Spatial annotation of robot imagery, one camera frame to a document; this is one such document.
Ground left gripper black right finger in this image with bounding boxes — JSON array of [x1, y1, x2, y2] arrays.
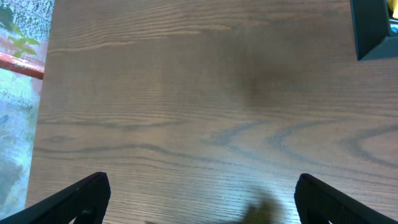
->
[[294, 173, 397, 224]]

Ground red railing bar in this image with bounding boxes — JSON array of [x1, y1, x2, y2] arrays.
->
[[1, 52, 44, 80]]

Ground green plant leaves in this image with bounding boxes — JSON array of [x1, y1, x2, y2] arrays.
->
[[1, 3, 40, 58]]

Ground blue Oreo cookie pack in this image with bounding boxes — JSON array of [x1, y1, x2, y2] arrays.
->
[[391, 27, 398, 34]]

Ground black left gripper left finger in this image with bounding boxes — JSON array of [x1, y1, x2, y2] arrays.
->
[[1, 172, 111, 224]]

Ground dark green box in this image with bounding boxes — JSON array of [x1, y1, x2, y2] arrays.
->
[[350, 0, 397, 60]]

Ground yellow snack bag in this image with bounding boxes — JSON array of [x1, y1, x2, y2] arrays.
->
[[386, 0, 398, 19]]

